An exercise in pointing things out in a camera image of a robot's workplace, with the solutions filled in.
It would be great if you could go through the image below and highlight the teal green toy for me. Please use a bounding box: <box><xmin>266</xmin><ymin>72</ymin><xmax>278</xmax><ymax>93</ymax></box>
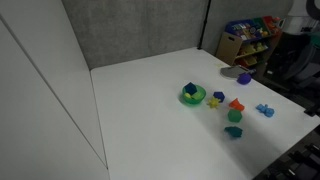
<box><xmin>223</xmin><ymin>125</ymin><xmax>244</xmax><ymax>139</ymax></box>

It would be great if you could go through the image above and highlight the dark blue cube toy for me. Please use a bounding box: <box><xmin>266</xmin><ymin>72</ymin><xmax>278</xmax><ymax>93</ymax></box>
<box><xmin>184</xmin><ymin>81</ymin><xmax>198</xmax><ymax>96</ymax></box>

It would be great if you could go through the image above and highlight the green plastic bowl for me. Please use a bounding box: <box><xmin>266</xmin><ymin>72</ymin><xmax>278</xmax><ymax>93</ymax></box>
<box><xmin>181</xmin><ymin>83</ymin><xmax>207</xmax><ymax>106</ymax></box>

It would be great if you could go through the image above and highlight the lime green toy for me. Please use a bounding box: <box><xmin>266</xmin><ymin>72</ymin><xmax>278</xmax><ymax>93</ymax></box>
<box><xmin>191</xmin><ymin>91</ymin><xmax>205</xmax><ymax>101</ymax></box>

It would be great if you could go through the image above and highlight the yellow spiky star toy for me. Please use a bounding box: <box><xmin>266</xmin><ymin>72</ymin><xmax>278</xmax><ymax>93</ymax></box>
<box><xmin>206</xmin><ymin>96</ymin><xmax>221</xmax><ymax>110</ymax></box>

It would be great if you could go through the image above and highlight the blue polyhedron toy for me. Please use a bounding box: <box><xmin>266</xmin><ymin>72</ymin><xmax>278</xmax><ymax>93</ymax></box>
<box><xmin>212</xmin><ymin>91</ymin><xmax>226</xmax><ymax>103</ymax></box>

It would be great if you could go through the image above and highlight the orange toy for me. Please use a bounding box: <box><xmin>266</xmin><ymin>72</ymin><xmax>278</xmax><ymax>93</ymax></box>
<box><xmin>228</xmin><ymin>97</ymin><xmax>246</xmax><ymax>112</ymax></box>

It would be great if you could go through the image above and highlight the green block toy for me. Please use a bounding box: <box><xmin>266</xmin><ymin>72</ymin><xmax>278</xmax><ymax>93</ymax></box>
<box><xmin>227</xmin><ymin>108</ymin><xmax>243</xmax><ymax>123</ymax></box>

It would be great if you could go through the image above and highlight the toy storage shelf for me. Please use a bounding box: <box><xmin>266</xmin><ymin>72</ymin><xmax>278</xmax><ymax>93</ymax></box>
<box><xmin>224</xmin><ymin>14</ymin><xmax>286</xmax><ymax>70</ymax></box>

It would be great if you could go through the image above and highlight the light blue toy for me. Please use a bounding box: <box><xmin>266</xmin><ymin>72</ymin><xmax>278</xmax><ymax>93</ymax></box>
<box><xmin>255</xmin><ymin>103</ymin><xmax>276</xmax><ymax>118</ymax></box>

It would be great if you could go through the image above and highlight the grey metal plate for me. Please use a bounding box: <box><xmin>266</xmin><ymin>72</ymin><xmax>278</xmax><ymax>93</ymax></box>
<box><xmin>219</xmin><ymin>65</ymin><xmax>250</xmax><ymax>80</ymax></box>

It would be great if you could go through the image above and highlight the black tripod pole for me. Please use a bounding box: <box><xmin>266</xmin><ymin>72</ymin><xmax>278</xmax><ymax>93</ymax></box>
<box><xmin>197</xmin><ymin>0</ymin><xmax>212</xmax><ymax>51</ymax></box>

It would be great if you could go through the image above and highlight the cardboard box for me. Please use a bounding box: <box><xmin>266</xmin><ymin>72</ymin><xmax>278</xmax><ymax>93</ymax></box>
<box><xmin>215</xmin><ymin>31</ymin><xmax>244</xmax><ymax>67</ymax></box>

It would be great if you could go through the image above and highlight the purple ball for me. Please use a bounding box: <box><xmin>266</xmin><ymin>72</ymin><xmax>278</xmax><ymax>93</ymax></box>
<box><xmin>236</xmin><ymin>72</ymin><xmax>253</xmax><ymax>86</ymax></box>

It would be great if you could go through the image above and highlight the black office chair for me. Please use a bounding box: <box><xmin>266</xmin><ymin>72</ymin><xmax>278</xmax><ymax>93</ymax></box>
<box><xmin>263</xmin><ymin>31</ymin><xmax>320</xmax><ymax>92</ymax></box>

